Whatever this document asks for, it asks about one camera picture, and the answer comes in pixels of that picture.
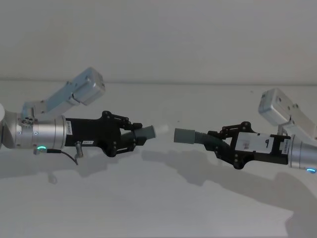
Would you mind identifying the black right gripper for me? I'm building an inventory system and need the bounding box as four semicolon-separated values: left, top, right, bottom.
204;121;293;171

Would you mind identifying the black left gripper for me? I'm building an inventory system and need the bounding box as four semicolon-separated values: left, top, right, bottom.
64;111;147;158

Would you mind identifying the grey hose piece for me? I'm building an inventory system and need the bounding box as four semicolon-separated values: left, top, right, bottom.
120;124;167;143

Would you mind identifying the grey corrugated hose with cuff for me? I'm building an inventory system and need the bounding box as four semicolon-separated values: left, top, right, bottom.
174;127;235;152

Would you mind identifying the white table cloth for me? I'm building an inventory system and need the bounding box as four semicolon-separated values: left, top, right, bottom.
0;79;317;238

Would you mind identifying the white curtain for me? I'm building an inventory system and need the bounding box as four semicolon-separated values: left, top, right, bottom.
0;0;317;82

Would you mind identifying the thin dark cable, silver plug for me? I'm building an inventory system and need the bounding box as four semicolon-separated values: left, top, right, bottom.
46;140;84;166

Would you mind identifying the right robot arm with camera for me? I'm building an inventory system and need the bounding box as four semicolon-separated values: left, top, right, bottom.
257;87;317;176

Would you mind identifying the robot arm with camera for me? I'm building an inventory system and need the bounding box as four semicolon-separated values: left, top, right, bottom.
0;66;106;156
257;87;317;176

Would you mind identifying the left robot arm with camera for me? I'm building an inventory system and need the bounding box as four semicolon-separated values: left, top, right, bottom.
0;66;106;156

